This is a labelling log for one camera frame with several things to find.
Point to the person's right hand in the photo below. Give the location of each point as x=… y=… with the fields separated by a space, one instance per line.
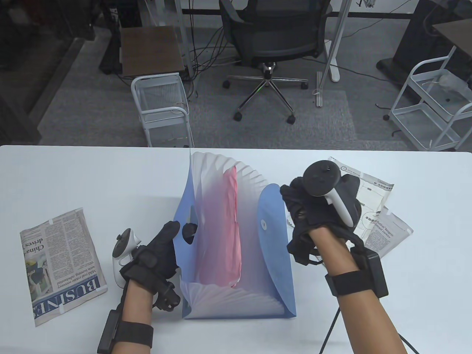
x=317 y=214

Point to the large newspaper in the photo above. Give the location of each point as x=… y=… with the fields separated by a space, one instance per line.
x=62 y=265

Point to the black desk leg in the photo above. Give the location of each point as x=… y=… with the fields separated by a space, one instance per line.
x=110 y=44

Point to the person's left hand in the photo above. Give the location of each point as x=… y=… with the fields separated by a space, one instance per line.
x=155 y=258

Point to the clear plastic bag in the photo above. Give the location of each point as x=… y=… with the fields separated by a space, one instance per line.
x=451 y=84

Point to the brown wooden side table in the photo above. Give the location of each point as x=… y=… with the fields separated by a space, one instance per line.
x=151 y=49

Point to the person's left forearm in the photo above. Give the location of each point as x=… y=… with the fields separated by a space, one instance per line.
x=134 y=306

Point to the white printed form sheet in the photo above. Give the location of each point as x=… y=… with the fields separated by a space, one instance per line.
x=372 y=191

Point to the person's right forearm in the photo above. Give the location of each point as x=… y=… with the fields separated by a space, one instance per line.
x=361 y=320

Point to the white metal rail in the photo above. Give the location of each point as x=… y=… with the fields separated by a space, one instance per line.
x=319 y=92

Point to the black desk base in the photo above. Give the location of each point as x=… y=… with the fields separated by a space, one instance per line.
x=413 y=40

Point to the white black controller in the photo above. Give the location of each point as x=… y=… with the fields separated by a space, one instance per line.
x=320 y=177
x=123 y=250

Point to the white black left controller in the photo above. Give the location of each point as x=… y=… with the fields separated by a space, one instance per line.
x=123 y=250

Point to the small newspaper leaflet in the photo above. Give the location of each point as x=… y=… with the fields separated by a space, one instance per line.
x=391 y=232

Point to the white desk leg with foot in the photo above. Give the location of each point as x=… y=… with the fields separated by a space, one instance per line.
x=333 y=48

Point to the thin white desk leg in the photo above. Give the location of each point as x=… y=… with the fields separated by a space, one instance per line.
x=184 y=37

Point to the black office chair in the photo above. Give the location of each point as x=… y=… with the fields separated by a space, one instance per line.
x=276 y=37

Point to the white black right controller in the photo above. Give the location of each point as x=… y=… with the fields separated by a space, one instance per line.
x=320 y=177

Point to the brown desk top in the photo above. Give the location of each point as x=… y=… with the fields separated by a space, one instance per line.
x=457 y=35

